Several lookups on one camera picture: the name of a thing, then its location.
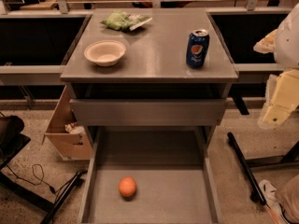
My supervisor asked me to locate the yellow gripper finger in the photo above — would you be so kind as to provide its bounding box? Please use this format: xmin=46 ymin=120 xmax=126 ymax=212
xmin=253 ymin=29 xmax=277 ymax=54
xmin=258 ymin=69 xmax=299 ymax=129

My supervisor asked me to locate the orange fruit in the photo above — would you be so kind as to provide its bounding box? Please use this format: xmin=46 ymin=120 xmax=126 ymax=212
xmin=118 ymin=176 xmax=136 ymax=198

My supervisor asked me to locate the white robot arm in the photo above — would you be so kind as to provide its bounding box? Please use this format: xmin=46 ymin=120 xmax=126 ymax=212
xmin=253 ymin=4 xmax=299 ymax=129

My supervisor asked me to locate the grey drawer cabinet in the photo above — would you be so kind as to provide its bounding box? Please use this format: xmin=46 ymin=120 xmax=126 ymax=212
xmin=61 ymin=8 xmax=238 ymax=149

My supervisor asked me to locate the open grey middle drawer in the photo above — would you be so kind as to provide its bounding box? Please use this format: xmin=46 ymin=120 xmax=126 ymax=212
xmin=78 ymin=127 xmax=223 ymax=224

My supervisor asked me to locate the blue Pepsi soda can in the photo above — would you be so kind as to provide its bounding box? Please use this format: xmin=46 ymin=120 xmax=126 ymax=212
xmin=186 ymin=29 xmax=209 ymax=68

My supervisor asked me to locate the white sneaker shoe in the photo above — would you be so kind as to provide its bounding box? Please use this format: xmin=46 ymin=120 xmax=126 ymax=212
xmin=259 ymin=179 xmax=291 ymax=224

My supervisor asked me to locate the black stand leg right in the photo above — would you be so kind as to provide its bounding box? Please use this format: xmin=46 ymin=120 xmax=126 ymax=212
xmin=227 ymin=133 xmax=266 ymax=205

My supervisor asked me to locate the black stand leg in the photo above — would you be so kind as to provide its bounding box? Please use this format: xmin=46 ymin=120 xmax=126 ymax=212
xmin=227 ymin=133 xmax=266 ymax=205
xmin=40 ymin=171 xmax=86 ymax=224

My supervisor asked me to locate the green chip bag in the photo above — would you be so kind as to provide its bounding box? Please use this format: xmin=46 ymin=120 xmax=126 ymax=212
xmin=101 ymin=10 xmax=152 ymax=32

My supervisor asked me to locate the white paper bowl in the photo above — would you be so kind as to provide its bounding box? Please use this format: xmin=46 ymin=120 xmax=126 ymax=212
xmin=84 ymin=40 xmax=126 ymax=67

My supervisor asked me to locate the cardboard box on floor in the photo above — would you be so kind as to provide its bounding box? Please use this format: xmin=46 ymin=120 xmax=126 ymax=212
xmin=45 ymin=88 xmax=92 ymax=161

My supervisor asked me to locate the black stand leg left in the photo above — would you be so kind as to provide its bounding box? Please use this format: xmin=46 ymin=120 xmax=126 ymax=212
xmin=40 ymin=171 xmax=86 ymax=224

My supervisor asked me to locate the black chair at left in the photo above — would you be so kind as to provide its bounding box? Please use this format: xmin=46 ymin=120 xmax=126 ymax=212
xmin=0 ymin=116 xmax=31 ymax=170

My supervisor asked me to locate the black cable on floor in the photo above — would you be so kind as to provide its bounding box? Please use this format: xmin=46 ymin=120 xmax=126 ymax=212
xmin=5 ymin=163 xmax=57 ymax=194

